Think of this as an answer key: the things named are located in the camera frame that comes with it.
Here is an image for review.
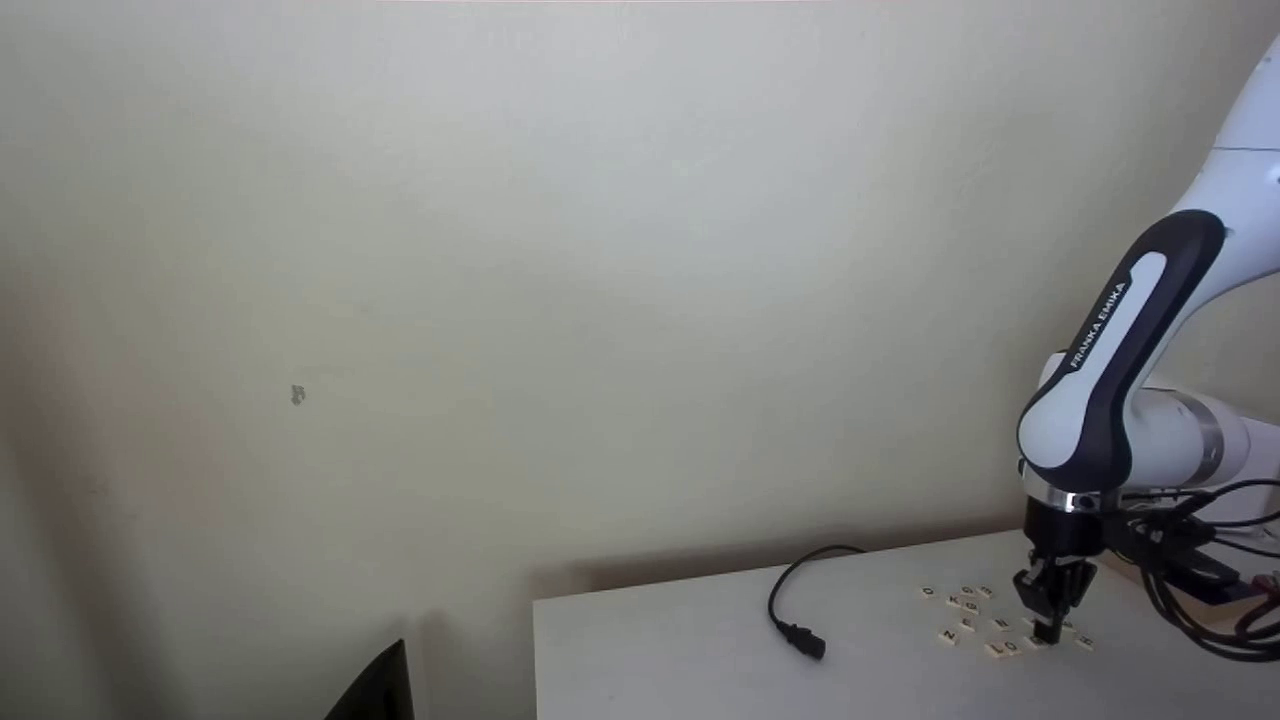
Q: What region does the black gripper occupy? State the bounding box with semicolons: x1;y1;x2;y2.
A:
1010;509;1114;649

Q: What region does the black chair backrest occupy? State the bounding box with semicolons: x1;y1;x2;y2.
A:
324;636;415;720

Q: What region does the black power cable with plug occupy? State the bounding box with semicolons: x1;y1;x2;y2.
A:
763;540;870;664

